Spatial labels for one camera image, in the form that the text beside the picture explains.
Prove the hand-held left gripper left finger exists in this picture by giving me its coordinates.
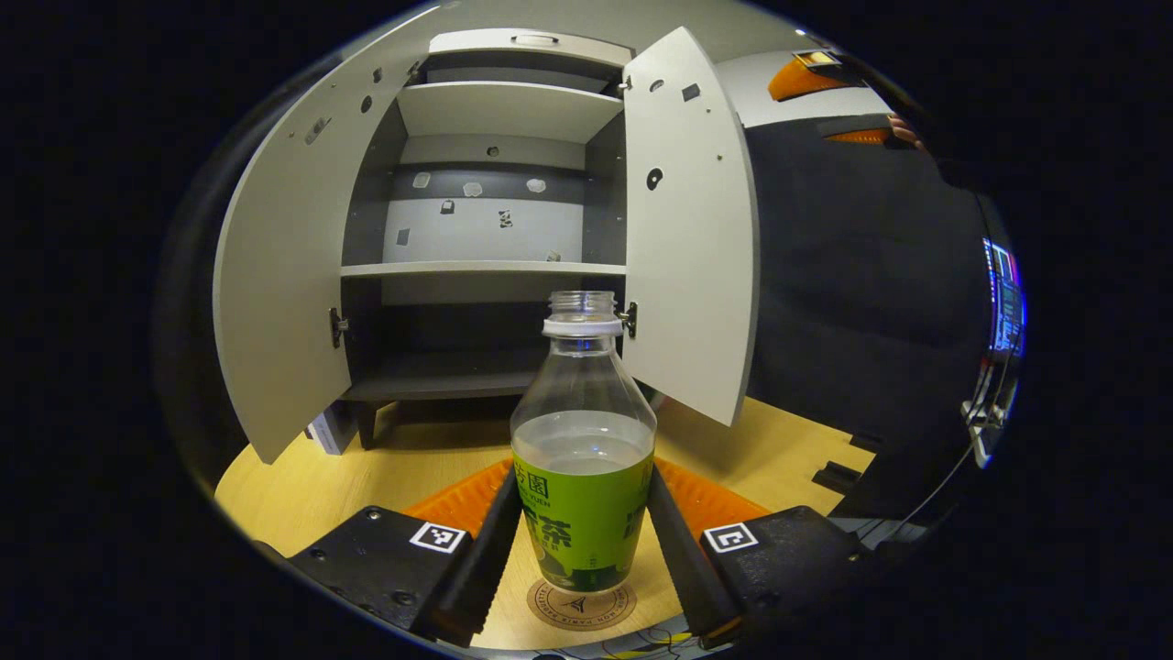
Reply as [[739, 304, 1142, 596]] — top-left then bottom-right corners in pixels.
[[287, 456, 525, 649]]

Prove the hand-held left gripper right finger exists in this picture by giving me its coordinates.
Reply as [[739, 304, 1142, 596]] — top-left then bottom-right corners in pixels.
[[645, 456, 876, 652]]

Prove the green label plastic bottle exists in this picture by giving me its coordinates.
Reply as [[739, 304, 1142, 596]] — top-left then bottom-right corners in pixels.
[[510, 291, 658, 594]]

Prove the round wooden coaster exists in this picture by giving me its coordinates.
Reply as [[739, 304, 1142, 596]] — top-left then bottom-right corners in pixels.
[[527, 576, 638, 633]]

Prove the grey white cabinet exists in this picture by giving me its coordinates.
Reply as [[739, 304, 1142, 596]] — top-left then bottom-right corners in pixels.
[[330, 27, 642, 450]]

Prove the white cabinet door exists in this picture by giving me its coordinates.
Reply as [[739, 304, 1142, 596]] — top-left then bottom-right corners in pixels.
[[212, 55, 433, 466], [621, 26, 762, 428]]

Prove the white cabinet drawer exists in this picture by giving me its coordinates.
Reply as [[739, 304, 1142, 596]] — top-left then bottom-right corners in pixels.
[[428, 27, 635, 67]]

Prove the black flat block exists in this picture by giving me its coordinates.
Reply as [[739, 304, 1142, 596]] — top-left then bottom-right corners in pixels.
[[813, 460, 864, 496]]

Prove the small white box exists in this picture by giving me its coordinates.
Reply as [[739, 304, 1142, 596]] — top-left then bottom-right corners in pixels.
[[307, 401, 360, 457]]

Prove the computer monitor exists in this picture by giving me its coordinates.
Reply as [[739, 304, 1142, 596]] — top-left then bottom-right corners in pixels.
[[981, 236, 1028, 358]]

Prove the silver metal stand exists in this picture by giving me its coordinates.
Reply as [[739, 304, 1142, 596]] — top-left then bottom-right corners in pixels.
[[959, 400, 1014, 470]]

